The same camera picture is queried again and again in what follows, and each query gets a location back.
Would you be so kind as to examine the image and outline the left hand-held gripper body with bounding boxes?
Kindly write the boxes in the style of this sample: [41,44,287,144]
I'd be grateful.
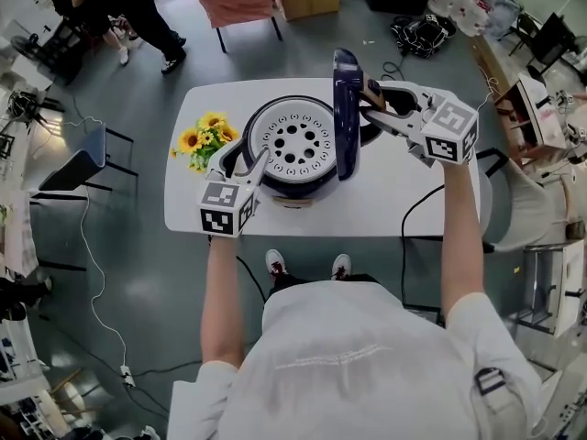
[198,168,261,237]

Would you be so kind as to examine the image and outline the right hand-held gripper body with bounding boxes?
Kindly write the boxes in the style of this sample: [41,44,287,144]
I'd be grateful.
[405,93,480,167]

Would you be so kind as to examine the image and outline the navy blue rice cooker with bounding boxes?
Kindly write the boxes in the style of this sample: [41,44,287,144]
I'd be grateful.
[240,48,388,210]

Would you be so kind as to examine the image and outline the person's left forearm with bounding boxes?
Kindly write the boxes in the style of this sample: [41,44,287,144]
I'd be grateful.
[200,234,247,369]

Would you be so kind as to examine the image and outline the person's right forearm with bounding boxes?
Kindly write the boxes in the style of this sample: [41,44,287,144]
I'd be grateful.
[437,160,488,329]

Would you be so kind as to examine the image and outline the yellow sunflower bouquet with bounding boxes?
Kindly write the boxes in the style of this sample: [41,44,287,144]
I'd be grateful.
[169,111,240,173]

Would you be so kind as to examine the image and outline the black and white bag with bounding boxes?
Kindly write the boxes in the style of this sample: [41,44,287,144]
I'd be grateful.
[390,14,458,58]

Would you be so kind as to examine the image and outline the white table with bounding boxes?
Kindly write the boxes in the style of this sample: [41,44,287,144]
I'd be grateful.
[163,76,488,238]

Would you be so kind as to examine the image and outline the person's left shoe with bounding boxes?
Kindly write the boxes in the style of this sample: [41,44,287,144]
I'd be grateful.
[265,248,290,279]

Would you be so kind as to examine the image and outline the person's shoe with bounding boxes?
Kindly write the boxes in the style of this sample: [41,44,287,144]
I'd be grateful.
[265,248,290,279]
[330,253,352,280]

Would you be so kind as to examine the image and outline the wooden cabinet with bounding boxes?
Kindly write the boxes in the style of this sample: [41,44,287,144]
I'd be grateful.
[494,71,568,155]

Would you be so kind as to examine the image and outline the plastic bags of bottles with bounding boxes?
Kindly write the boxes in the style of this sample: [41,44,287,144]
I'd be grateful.
[428,0,524,36]

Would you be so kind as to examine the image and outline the light grey chair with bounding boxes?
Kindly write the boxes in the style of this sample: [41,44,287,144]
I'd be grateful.
[476,148,556,254]

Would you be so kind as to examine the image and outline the person's black trousers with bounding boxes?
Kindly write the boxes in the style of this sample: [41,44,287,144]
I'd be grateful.
[270,271,381,293]

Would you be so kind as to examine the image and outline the person's right shoe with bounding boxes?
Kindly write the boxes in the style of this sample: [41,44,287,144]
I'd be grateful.
[330,253,352,280]

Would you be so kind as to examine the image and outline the white cabinet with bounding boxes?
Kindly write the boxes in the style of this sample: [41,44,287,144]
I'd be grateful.
[522,240,587,338]

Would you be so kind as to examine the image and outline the person's white shirt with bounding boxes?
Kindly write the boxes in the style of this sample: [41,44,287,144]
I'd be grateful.
[167,280,542,440]

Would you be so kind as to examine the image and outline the black cable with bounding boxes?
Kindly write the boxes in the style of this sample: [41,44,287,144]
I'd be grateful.
[236,254,267,304]
[401,185,444,306]

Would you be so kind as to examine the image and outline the white cable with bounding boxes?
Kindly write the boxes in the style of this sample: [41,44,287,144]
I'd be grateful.
[59,115,128,369]

